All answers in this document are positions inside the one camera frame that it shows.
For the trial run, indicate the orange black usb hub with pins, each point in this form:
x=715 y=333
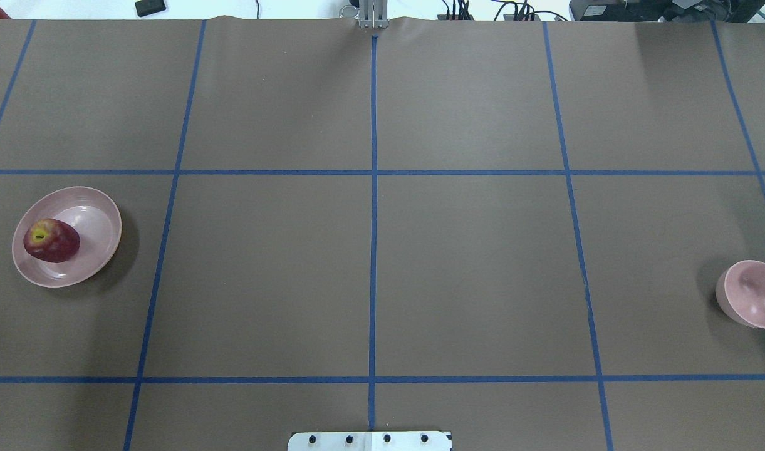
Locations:
x=455 y=16

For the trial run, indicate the pink bowl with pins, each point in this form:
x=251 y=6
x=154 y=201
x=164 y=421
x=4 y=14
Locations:
x=740 y=293

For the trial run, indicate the pink plate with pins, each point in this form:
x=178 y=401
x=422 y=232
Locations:
x=93 y=214

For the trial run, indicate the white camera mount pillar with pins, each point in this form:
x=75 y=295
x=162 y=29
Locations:
x=372 y=440

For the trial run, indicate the small black device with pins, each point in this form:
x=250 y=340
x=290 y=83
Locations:
x=144 y=8

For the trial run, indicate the red apple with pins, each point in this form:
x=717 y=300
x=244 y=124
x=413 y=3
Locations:
x=51 y=240

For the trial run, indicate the aluminium frame post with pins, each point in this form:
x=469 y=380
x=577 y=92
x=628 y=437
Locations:
x=372 y=14

